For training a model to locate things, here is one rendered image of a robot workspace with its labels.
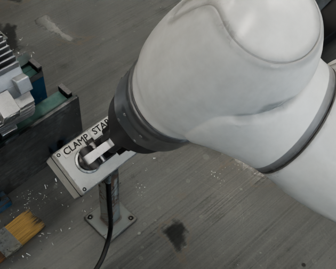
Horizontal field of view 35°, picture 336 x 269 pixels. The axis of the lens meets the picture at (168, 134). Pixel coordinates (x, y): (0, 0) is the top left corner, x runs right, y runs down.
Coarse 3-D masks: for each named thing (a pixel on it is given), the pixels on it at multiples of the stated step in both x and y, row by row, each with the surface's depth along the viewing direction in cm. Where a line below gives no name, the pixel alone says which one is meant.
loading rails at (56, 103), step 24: (24, 72) 104; (72, 96) 100; (24, 120) 97; (48, 120) 96; (72, 120) 102; (0, 144) 92; (24, 144) 95; (48, 144) 101; (0, 168) 94; (24, 168) 100; (0, 192) 99
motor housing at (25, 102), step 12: (0, 36) 83; (0, 48) 84; (0, 60) 83; (12, 60) 84; (0, 72) 82; (12, 72) 85; (0, 84) 84; (12, 84) 85; (12, 96) 86; (24, 96) 87; (24, 108) 88; (0, 120) 86; (0, 132) 90
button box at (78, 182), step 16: (96, 128) 76; (80, 144) 75; (48, 160) 76; (64, 160) 73; (112, 160) 76; (128, 160) 77; (64, 176) 75; (80, 176) 74; (96, 176) 75; (80, 192) 74
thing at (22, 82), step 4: (16, 76) 85; (20, 76) 84; (24, 76) 84; (12, 80) 84; (16, 80) 84; (20, 80) 84; (24, 80) 84; (28, 80) 84; (16, 84) 84; (20, 84) 84; (24, 84) 84; (28, 84) 85; (16, 88) 85; (20, 88) 84; (24, 88) 85; (28, 88) 85; (32, 88) 85; (20, 92) 85; (24, 92) 85
